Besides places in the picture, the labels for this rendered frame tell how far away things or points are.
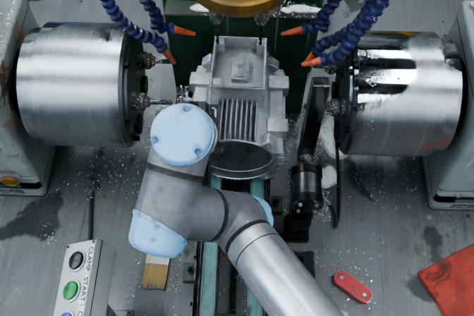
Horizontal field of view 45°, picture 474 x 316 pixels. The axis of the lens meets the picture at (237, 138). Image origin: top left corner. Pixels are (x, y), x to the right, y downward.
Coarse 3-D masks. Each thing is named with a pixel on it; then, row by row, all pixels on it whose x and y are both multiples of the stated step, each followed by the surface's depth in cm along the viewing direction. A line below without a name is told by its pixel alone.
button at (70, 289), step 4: (68, 284) 92; (72, 284) 92; (76, 284) 92; (64, 288) 93; (68, 288) 92; (72, 288) 92; (76, 288) 91; (64, 292) 92; (68, 292) 92; (72, 292) 91; (76, 292) 91; (64, 296) 92; (68, 296) 91; (72, 296) 91
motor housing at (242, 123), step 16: (208, 96) 111; (272, 96) 112; (224, 112) 107; (240, 112) 106; (256, 112) 105; (272, 112) 110; (224, 128) 105; (240, 128) 103; (256, 128) 106; (240, 144) 121; (256, 144) 104; (224, 160) 118; (240, 160) 119; (256, 160) 117; (272, 160) 112; (224, 176) 117; (240, 176) 117; (256, 176) 115
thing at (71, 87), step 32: (32, 32) 110; (64, 32) 108; (96, 32) 108; (32, 64) 104; (64, 64) 104; (96, 64) 104; (128, 64) 106; (32, 96) 104; (64, 96) 104; (96, 96) 104; (128, 96) 109; (32, 128) 110; (64, 128) 108; (96, 128) 107; (128, 128) 111
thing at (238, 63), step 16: (224, 48) 111; (240, 48) 111; (256, 48) 111; (224, 64) 110; (240, 64) 107; (256, 64) 110; (224, 80) 108; (240, 80) 107; (256, 80) 104; (224, 96) 106; (240, 96) 105; (256, 96) 105
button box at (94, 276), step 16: (96, 240) 95; (96, 256) 94; (112, 256) 97; (64, 272) 95; (80, 272) 93; (96, 272) 93; (80, 288) 92; (96, 288) 92; (64, 304) 92; (80, 304) 90; (96, 304) 92
